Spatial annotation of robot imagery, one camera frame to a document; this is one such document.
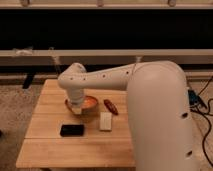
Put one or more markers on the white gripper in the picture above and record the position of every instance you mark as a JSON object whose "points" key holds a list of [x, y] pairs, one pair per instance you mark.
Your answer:
{"points": [[77, 110]]}

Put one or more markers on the orange ceramic bowl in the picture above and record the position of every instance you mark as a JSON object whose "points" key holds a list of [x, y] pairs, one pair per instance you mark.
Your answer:
{"points": [[89, 102]]}

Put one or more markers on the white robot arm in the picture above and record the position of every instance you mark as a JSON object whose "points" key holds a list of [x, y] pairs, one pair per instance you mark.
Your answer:
{"points": [[157, 105]]}

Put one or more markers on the black rectangular box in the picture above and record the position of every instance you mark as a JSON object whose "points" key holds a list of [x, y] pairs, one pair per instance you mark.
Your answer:
{"points": [[72, 130]]}

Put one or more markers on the red-brown oblong object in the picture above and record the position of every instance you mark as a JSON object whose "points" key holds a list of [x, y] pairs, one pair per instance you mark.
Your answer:
{"points": [[111, 107]]}

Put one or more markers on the white rectangular block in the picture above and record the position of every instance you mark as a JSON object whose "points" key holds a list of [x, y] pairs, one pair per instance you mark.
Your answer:
{"points": [[105, 121]]}

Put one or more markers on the wooden table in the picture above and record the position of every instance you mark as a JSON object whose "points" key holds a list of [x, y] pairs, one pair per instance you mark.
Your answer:
{"points": [[44, 147]]}

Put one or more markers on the blue power adapter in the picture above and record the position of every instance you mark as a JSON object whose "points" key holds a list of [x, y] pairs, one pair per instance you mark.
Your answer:
{"points": [[193, 98]]}

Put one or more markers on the long wooden rail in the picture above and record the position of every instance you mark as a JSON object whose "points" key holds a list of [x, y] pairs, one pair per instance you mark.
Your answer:
{"points": [[29, 57]]}

